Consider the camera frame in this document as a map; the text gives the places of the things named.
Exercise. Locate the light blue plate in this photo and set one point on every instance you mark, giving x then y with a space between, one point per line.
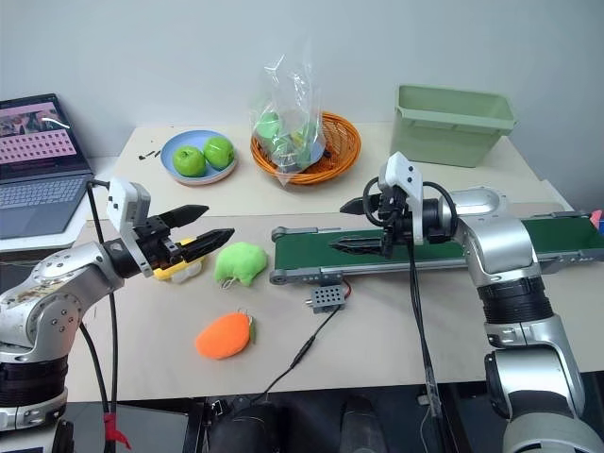
189 179

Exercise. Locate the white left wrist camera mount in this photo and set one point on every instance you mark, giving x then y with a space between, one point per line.
123 200

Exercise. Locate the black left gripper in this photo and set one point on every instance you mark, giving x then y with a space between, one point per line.
158 240

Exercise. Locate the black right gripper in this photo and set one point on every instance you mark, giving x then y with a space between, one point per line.
396 222

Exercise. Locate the orange woven basket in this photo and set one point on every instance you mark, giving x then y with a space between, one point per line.
347 141

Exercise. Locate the grey perforated control box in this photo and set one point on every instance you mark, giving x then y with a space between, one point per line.
325 299

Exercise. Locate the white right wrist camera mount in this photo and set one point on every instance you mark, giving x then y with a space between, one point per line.
401 172

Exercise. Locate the clear plastic bag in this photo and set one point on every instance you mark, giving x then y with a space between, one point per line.
288 118

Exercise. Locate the orange carrot plush toy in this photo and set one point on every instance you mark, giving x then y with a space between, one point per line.
222 337

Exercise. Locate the light green plastic bin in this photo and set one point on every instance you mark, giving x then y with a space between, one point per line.
448 137

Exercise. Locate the yellow white toy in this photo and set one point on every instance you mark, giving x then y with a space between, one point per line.
165 273

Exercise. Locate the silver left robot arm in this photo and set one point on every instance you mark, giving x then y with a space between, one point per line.
56 283

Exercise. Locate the green plush toy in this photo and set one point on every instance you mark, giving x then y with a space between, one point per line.
240 264

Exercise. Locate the red and blue object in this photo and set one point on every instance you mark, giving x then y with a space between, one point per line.
598 221

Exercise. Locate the green apple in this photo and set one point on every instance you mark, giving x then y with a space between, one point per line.
219 152
189 160

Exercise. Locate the small black bits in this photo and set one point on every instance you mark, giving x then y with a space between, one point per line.
150 155

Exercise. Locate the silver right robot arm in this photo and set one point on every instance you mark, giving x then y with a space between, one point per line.
500 245

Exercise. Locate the green conveyor belt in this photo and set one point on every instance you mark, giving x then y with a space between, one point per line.
307 254

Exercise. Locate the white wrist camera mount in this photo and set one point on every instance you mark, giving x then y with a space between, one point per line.
401 172
123 200

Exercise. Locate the grey laptop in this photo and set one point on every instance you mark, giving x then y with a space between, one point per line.
38 189

